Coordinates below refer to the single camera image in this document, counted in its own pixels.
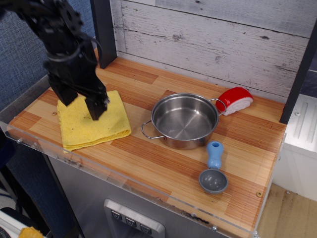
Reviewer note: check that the grey left side rail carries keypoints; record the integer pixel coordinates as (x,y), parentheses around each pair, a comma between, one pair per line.
(30,95)

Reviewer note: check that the dark left vertical post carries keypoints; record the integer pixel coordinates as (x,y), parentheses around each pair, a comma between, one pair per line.
(104,31)

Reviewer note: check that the dark right vertical post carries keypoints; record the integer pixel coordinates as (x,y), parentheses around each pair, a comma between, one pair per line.
(300,76)

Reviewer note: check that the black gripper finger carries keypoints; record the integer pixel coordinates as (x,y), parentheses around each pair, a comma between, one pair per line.
(97,102)
(65,94)

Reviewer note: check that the yellow cloth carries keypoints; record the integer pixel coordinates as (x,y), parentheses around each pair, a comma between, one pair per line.
(79,130)

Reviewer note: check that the silver dispenser button panel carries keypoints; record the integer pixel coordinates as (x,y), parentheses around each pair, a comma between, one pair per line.
(134,219)

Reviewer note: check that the stainless steel pot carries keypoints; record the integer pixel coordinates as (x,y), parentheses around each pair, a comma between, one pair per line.
(185,121)

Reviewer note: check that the white appliance at right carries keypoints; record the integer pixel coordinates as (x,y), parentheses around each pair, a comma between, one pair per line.
(296,167)

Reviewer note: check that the clear acrylic front guard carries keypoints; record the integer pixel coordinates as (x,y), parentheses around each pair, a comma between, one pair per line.
(251,140)

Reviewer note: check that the red and white sushi toy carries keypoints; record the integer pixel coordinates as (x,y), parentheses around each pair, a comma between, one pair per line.
(233,100)

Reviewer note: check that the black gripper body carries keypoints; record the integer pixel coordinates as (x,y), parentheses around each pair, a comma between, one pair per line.
(77,68)

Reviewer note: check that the stainless steel cabinet front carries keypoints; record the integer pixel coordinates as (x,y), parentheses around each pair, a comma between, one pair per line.
(87,191)

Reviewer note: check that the yellow object bottom left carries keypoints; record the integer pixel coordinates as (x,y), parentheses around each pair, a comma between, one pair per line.
(30,232)

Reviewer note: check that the blue and grey scoop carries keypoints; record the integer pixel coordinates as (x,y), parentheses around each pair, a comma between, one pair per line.
(212,180)

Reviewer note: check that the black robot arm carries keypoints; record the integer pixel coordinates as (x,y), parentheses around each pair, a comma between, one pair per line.
(54,22)

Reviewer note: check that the dark vertical post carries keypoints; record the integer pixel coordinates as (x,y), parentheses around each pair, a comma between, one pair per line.
(300,76)
(104,31)

